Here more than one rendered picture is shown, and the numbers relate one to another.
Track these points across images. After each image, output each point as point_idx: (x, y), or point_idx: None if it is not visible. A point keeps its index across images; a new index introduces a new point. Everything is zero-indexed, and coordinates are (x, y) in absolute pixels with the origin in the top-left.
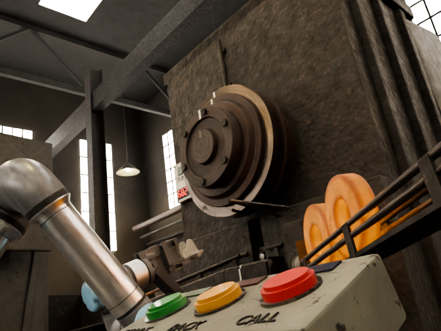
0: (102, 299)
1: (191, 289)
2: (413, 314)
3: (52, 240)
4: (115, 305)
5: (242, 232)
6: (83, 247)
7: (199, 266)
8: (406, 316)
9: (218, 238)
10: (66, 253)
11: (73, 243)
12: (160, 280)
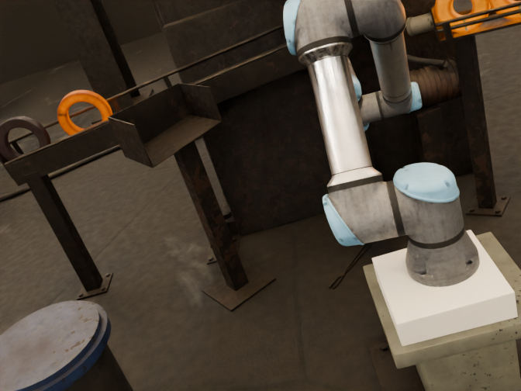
0: (399, 90)
1: (241, 71)
2: (451, 44)
3: (391, 53)
4: (406, 91)
5: (282, 0)
6: (405, 53)
7: (216, 46)
8: (446, 47)
9: (244, 10)
10: (397, 60)
11: (404, 51)
12: None
